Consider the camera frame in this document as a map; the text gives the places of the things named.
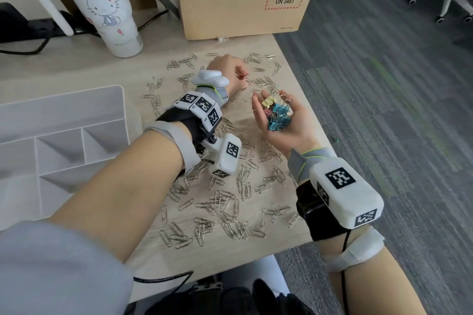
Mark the person's right hand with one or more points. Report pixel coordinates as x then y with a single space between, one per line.
299 134

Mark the pile of silver paper clips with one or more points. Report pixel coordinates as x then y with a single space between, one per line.
225 200

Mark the grey knit wristband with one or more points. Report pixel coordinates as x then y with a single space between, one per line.
299 167
216 95

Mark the person's right forearm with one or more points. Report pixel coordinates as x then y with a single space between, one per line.
377 285

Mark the small clear plastic piece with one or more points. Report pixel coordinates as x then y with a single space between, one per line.
221 39

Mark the black power strip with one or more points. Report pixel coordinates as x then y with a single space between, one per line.
44 27

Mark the white compartment organizer tray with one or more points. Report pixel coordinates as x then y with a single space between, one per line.
22 122

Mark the white cat-print tumbler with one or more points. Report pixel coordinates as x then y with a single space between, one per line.
111 23

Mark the grey shirt sleeve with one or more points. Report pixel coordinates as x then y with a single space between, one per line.
59 270

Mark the person's left forearm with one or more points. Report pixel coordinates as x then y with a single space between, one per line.
122 193

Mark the colourful binder clips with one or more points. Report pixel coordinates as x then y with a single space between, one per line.
277 121

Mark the person's legs in jeans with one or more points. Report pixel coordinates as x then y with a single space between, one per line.
258 270

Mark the black waist harness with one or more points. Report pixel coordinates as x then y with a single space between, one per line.
229 302

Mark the person's left hand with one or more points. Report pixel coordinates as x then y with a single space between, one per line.
227 71

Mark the white hand tracker puck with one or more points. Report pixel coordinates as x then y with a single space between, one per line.
210 78

